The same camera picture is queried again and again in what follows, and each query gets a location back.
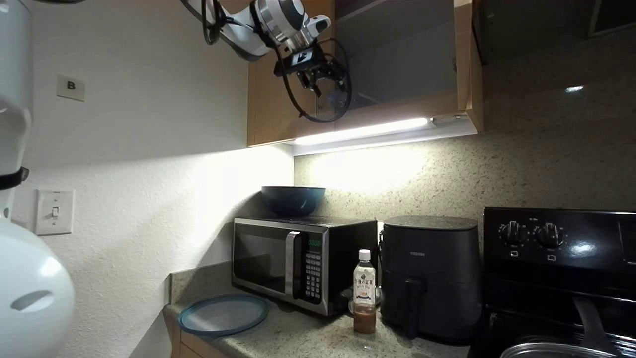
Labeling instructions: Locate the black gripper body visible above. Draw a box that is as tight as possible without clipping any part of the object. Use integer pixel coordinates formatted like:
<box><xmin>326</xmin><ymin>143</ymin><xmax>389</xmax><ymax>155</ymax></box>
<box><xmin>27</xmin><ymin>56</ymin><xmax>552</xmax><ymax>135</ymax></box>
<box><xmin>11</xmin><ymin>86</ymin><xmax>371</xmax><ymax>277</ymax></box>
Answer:
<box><xmin>290</xmin><ymin>46</ymin><xmax>328</xmax><ymax>98</ymax></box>

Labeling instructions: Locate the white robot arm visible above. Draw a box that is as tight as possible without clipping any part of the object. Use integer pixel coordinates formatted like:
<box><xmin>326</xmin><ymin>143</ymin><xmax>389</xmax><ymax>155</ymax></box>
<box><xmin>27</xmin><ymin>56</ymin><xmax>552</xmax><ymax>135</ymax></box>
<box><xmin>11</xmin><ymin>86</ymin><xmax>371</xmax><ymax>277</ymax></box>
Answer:
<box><xmin>180</xmin><ymin>0</ymin><xmax>337</xmax><ymax>96</ymax></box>

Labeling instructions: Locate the small bottle brown liquid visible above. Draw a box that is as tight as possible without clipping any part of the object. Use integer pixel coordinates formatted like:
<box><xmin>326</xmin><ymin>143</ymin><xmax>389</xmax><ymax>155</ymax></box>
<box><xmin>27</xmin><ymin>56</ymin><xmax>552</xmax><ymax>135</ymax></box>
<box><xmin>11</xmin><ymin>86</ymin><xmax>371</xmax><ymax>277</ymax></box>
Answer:
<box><xmin>351</xmin><ymin>249</ymin><xmax>375</xmax><ymax>334</ymax></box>

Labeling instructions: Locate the dark blue bowl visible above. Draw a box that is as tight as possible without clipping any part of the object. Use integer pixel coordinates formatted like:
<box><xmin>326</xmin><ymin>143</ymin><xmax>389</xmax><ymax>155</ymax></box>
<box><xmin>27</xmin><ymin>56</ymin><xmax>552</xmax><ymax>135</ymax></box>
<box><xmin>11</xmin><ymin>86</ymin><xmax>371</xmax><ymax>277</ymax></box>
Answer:
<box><xmin>260</xmin><ymin>187</ymin><xmax>326</xmax><ymax>219</ymax></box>

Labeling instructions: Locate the stainless steel microwave oven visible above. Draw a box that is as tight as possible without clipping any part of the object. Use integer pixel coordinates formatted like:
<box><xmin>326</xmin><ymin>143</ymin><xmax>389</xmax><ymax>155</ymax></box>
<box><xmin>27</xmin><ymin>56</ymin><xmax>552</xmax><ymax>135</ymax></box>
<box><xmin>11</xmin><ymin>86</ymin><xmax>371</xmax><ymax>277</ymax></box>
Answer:
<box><xmin>232</xmin><ymin>219</ymin><xmax>377</xmax><ymax>316</ymax></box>

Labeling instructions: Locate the black air fryer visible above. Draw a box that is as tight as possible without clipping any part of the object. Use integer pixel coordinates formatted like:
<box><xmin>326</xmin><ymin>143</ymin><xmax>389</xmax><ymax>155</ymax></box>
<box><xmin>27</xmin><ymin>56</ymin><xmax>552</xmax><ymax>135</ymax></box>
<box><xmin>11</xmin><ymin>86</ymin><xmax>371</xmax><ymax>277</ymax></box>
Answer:
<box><xmin>381</xmin><ymin>217</ymin><xmax>481</xmax><ymax>346</ymax></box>

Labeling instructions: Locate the blue rimmed plate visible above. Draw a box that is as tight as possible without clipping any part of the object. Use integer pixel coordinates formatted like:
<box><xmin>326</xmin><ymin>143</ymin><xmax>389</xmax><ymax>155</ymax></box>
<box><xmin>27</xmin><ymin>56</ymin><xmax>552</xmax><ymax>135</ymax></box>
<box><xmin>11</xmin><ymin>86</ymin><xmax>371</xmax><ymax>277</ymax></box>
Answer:
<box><xmin>178</xmin><ymin>295</ymin><xmax>268</xmax><ymax>338</ymax></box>

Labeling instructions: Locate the black kitchen stove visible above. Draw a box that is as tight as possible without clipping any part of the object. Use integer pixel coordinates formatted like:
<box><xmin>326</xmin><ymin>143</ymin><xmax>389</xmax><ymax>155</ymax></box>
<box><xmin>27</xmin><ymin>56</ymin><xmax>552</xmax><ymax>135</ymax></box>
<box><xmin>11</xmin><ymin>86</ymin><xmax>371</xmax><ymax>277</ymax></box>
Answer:
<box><xmin>469</xmin><ymin>207</ymin><xmax>636</xmax><ymax>358</ymax></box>

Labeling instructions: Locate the silver pot on stove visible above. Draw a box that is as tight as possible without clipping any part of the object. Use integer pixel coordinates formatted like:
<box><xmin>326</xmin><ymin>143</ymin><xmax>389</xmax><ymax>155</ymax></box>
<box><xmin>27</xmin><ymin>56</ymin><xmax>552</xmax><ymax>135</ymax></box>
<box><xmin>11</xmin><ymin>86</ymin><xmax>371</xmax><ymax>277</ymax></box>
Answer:
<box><xmin>498</xmin><ymin>298</ymin><xmax>626</xmax><ymax>358</ymax></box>

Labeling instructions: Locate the wooden wall cabinet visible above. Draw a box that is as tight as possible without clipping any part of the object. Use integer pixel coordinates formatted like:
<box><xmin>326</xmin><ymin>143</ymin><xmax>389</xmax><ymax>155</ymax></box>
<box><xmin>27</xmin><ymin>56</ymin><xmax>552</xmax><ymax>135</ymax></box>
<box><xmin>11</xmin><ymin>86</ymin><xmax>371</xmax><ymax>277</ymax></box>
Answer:
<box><xmin>246</xmin><ymin>0</ymin><xmax>483</xmax><ymax>145</ymax></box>

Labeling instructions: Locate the white wall thermostat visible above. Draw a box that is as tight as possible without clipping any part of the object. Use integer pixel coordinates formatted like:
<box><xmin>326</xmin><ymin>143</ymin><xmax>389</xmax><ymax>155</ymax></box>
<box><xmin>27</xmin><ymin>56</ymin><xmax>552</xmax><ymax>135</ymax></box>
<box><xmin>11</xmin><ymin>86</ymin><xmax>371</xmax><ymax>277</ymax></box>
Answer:
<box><xmin>55</xmin><ymin>76</ymin><xmax>85</xmax><ymax>102</ymax></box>

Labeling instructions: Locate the white light switch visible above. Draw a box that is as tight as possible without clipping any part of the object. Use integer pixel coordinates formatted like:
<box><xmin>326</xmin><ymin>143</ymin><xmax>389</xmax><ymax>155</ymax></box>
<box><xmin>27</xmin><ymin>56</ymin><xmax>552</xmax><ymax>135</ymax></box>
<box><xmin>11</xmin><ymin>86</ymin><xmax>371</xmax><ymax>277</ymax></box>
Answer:
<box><xmin>35</xmin><ymin>191</ymin><xmax>73</xmax><ymax>237</ymax></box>

